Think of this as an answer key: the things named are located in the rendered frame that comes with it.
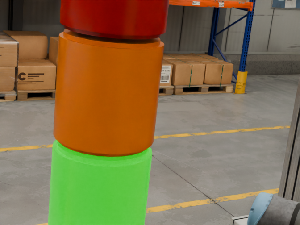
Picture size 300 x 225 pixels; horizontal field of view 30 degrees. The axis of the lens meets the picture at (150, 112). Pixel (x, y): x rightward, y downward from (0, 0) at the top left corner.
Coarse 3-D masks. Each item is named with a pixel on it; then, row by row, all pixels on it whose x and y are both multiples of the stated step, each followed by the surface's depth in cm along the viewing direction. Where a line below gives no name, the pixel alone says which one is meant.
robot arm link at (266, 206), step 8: (264, 192) 172; (256, 200) 168; (264, 200) 168; (272, 200) 167; (280, 200) 167; (288, 200) 167; (256, 208) 167; (264, 208) 166; (272, 208) 165; (280, 208) 165; (288, 208) 164; (296, 208) 164; (248, 216) 169; (256, 216) 167; (264, 216) 166; (272, 216) 165; (280, 216) 164; (288, 216) 163; (296, 216) 162; (248, 224) 170; (256, 224) 168; (264, 224) 166; (272, 224) 165; (280, 224) 163; (288, 224) 162
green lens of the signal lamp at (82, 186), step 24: (72, 168) 26; (96, 168) 26; (120, 168) 26; (144, 168) 27; (72, 192) 26; (96, 192) 26; (120, 192) 26; (144, 192) 28; (72, 216) 27; (96, 216) 26; (120, 216) 27; (144, 216) 29
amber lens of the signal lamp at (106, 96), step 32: (64, 32) 26; (64, 64) 25; (96, 64) 24; (128, 64) 25; (160, 64) 26; (64, 96) 26; (96, 96) 25; (128, 96) 25; (64, 128) 26; (96, 128) 25; (128, 128) 26
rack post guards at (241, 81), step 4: (240, 72) 984; (244, 72) 986; (240, 76) 985; (244, 76) 988; (240, 80) 987; (244, 80) 991; (236, 84) 994; (240, 84) 990; (244, 84) 994; (236, 88) 995; (240, 88) 992; (244, 88) 997; (236, 92) 995; (240, 92) 995; (244, 92) 1006
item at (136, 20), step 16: (64, 0) 25; (80, 0) 24; (96, 0) 24; (112, 0) 24; (128, 0) 24; (144, 0) 24; (160, 0) 25; (64, 16) 25; (80, 16) 24; (96, 16) 24; (112, 16) 24; (128, 16) 24; (144, 16) 24; (160, 16) 25; (80, 32) 25; (96, 32) 24; (112, 32) 24; (128, 32) 24; (144, 32) 24; (160, 32) 25
